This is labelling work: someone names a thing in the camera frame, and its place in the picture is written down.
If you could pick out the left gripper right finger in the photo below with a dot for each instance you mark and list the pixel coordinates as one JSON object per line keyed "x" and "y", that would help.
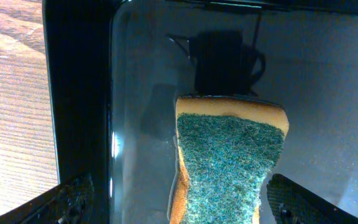
{"x": 291, "y": 203}

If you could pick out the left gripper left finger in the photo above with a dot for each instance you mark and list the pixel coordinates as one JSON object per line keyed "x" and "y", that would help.
{"x": 69, "y": 202}

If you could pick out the yellow green sponge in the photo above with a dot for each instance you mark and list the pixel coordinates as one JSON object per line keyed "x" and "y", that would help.
{"x": 225, "y": 149}

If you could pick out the black rectangular tray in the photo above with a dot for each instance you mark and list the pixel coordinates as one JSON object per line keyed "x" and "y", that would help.
{"x": 117, "y": 68}

